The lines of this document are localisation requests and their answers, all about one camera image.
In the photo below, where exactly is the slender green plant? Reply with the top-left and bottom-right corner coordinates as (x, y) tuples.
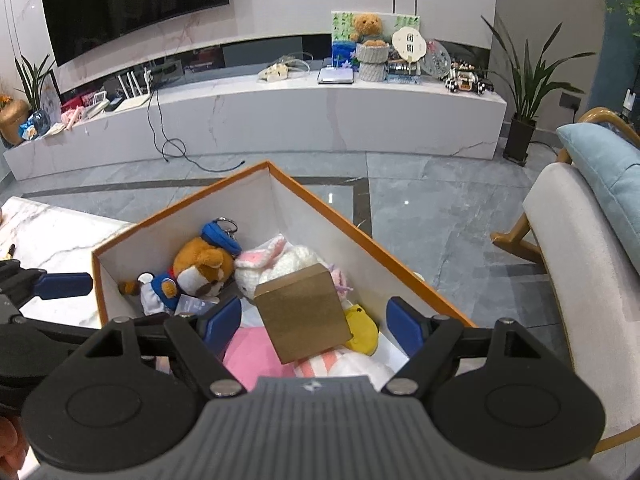
(14, 52), (58, 111)

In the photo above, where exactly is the yellow plush toy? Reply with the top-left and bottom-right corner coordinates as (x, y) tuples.
(342, 304), (380, 357)

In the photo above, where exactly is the silver flat device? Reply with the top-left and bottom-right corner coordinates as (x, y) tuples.
(317, 66), (356, 85)

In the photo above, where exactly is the wooden armchair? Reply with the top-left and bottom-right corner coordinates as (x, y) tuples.
(490, 107), (640, 456)

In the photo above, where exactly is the person's left hand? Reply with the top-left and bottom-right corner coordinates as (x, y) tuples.
(0, 415), (29, 480)

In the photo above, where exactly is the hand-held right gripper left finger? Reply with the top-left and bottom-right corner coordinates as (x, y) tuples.
(85, 296), (247, 400)

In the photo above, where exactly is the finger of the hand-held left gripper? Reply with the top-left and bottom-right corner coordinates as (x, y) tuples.
(0, 259), (95, 311)
(0, 315), (103, 350)

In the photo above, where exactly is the brown bear plush toy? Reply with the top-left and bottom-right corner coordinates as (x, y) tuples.
(118, 217), (243, 318)

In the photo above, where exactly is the tall potted plant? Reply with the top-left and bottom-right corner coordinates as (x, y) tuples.
(480, 15), (598, 167)

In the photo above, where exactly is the gold vase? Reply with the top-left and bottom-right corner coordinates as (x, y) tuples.
(0, 99), (31, 147)

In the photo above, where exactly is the white power strip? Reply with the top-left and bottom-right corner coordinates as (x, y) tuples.
(257, 62), (291, 83)

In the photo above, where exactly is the black cable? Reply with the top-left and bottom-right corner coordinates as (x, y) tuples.
(146, 87), (246, 173)

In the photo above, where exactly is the white router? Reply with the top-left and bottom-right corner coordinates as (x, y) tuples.
(117, 65), (156, 108)

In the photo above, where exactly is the white marble television console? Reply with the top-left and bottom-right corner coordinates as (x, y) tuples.
(2, 35), (508, 182)

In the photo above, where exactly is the small teddy bear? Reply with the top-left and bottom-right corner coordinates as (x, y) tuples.
(348, 12), (386, 43)

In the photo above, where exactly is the light blue cushion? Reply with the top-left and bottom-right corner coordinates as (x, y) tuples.
(556, 122), (640, 253)

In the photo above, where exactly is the pink striped plush toy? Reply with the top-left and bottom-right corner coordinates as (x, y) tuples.
(292, 345), (396, 391)

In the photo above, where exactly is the small brown cardboard box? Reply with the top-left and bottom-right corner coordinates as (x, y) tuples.
(253, 263), (352, 365)

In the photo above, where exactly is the round white fan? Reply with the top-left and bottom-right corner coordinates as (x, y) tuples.
(391, 27), (431, 68)

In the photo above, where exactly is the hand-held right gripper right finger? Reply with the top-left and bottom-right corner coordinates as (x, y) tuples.
(381, 296), (543, 397)

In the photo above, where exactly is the black television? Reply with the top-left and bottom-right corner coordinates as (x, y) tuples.
(39, 0), (231, 67)

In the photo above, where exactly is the white crochet rabbit doll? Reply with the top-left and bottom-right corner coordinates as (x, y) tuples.
(234, 234), (351, 306)

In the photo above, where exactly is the black white block model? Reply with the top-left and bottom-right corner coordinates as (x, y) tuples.
(444, 60), (496, 96)

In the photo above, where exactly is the orange storage box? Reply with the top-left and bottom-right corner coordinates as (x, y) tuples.
(91, 160), (476, 391)

